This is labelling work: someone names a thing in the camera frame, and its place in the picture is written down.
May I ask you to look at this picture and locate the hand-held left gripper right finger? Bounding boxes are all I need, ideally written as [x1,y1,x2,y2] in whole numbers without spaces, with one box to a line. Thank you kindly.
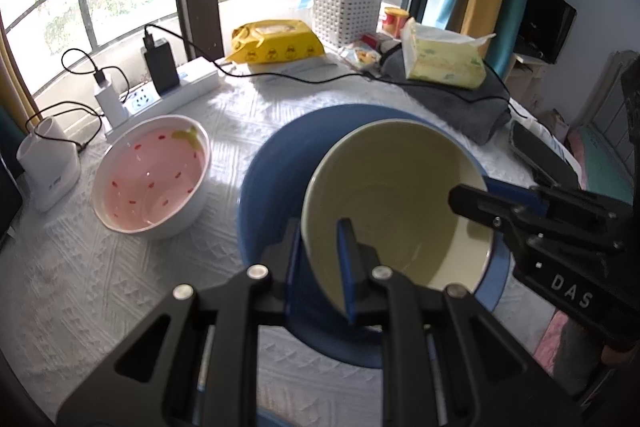
[336,218,583,427]

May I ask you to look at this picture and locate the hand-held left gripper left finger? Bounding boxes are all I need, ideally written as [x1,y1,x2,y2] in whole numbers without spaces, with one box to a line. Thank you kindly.
[56,217,303,427]

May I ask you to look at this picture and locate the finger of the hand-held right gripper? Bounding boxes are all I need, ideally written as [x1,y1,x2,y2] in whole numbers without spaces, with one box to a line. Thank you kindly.
[482,176,552,208]
[448,184,538,239]

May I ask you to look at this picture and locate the large blue bowl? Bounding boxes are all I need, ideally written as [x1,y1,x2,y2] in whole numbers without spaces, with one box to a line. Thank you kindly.
[238,103,512,370]

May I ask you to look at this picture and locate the cream bowl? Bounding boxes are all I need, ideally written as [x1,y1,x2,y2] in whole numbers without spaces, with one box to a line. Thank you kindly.
[301,119,496,315]

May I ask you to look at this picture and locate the white bowl with pink inside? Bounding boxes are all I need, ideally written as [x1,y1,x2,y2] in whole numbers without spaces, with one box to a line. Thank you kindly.
[91,114,211,241]

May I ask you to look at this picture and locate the person's right hand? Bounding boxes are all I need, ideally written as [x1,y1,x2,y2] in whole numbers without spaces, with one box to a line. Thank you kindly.
[555,316,627,397]

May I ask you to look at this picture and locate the black phone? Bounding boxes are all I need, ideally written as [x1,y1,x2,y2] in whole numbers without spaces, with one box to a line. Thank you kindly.
[509,121,586,188]

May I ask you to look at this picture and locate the grey folded cloth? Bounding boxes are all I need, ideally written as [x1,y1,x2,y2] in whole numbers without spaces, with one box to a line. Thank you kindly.
[380,42,512,146]

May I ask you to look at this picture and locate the yellow tissue pack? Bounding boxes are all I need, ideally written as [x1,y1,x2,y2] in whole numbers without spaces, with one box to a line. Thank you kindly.
[400,18,496,90]

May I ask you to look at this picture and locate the white textured tablecloth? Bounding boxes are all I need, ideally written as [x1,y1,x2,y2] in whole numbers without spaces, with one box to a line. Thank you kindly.
[0,57,556,427]

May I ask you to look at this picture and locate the black television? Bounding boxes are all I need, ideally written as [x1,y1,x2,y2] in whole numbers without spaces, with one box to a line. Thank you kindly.
[520,0,577,65]

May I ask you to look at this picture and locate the small snack packet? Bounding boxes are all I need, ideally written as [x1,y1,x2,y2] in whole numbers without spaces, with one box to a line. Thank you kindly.
[342,46,381,70]

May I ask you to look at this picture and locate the small red box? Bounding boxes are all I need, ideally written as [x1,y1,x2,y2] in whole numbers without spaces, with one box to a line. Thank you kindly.
[361,33,396,52]

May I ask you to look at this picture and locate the red can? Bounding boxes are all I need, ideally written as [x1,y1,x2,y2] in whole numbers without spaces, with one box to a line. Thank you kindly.
[382,7,410,38]

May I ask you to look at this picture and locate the white power strip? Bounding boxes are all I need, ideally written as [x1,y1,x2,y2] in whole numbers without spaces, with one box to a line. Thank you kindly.
[102,56,223,142]

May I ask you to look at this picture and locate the yellow wet wipes pack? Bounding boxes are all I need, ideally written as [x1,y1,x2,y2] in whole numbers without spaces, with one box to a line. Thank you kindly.
[225,19,326,66]

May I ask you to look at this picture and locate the white plastic basket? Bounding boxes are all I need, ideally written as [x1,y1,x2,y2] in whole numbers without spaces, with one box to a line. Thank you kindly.
[311,0,385,50]

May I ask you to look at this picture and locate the white charger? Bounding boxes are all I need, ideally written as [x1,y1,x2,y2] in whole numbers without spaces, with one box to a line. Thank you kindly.
[94,72,128,125]

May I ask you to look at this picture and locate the white desk lamp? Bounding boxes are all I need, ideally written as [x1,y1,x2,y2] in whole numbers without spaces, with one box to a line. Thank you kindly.
[16,117,82,214]

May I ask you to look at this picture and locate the looped black charger cable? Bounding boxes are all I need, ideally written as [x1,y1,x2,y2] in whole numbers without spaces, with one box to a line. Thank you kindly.
[61,48,131,108]

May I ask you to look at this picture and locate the long black charger cable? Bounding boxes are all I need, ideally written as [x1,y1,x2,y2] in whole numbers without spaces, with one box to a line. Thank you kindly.
[144,24,531,124]

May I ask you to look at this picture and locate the black lamp cable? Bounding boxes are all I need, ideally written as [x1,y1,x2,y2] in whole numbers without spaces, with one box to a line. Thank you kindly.
[25,101,104,154]

